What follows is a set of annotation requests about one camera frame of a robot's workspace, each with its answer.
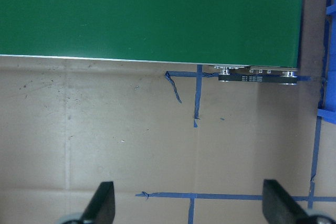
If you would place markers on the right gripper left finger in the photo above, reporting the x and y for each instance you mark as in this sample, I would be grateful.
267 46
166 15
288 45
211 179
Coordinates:
101 208

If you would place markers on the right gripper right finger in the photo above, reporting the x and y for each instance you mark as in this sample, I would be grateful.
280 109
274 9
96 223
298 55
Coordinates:
278 206

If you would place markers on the blue empty destination bin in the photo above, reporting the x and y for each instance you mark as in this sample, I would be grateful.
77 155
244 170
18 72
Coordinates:
327 108

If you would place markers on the green conveyor belt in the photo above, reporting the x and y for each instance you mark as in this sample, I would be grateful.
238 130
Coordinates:
261 36

